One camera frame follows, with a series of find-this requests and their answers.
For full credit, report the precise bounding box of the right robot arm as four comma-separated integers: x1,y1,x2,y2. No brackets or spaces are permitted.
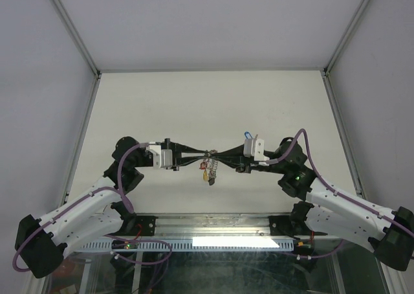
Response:
212,137,413,271

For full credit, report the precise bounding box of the slotted white cable duct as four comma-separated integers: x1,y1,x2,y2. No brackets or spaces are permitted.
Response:
78,236,294,253

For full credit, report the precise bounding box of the aluminium frame post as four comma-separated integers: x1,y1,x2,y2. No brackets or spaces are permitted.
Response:
323,0,373,76
49,0,101,78

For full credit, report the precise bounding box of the aluminium mounting rail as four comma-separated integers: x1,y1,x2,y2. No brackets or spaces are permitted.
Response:
137,213,289,238

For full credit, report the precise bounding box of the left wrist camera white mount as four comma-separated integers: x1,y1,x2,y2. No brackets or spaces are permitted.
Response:
146,142,173,169

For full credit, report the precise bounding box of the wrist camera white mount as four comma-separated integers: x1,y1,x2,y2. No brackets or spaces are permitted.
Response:
146,142,173,169
243,138,270,166

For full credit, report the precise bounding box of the large keyring with yellow grip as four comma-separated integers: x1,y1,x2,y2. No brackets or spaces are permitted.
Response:
199,150,219,186

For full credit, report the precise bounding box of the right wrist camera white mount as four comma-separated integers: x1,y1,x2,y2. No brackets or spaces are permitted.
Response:
243,138,270,166

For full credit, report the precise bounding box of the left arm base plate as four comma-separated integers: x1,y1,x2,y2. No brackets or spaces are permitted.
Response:
129,215,158,237

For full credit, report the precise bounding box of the key with blue tag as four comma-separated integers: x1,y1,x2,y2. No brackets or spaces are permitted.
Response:
244,131,258,141

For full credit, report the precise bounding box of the left aluminium frame post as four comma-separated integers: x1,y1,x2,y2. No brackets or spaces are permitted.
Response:
49,0,101,78

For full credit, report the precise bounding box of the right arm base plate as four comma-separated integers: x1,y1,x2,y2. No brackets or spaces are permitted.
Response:
268,215,294,237

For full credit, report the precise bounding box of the right aluminium frame post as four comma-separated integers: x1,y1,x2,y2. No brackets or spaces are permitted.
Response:
323,0,373,76

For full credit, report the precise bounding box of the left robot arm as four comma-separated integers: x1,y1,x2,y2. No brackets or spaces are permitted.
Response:
12,137,207,278

